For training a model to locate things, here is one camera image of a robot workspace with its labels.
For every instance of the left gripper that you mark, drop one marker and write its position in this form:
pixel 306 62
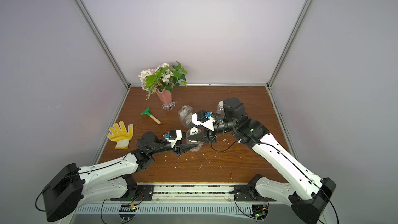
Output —
pixel 178 150

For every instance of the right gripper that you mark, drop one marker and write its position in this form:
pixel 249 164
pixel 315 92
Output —
pixel 206 129

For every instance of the square clear bottle with label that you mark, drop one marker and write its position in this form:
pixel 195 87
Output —
pixel 185 115

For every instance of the round clear bottle front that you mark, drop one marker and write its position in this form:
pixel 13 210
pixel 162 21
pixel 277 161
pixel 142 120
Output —
pixel 220 110

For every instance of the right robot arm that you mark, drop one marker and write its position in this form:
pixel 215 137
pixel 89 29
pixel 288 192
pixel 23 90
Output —
pixel 305 192

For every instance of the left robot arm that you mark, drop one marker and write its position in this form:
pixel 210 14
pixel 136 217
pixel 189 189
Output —
pixel 75 186

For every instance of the yellow work glove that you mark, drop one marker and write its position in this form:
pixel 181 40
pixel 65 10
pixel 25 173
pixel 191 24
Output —
pixel 121 135

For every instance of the pink vase with flowers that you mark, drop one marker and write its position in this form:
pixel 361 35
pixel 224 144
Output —
pixel 162 80

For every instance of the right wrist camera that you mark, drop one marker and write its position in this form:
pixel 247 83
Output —
pixel 204 119

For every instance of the green scraper wooden handle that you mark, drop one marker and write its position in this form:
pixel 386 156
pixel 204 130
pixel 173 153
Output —
pixel 147 112

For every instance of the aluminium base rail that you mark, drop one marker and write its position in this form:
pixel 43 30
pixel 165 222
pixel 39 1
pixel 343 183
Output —
pixel 196 200

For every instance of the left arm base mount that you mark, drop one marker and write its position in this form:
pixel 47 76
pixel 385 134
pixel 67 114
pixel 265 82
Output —
pixel 138 193

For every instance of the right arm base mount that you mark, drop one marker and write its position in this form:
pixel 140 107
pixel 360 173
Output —
pixel 245 193

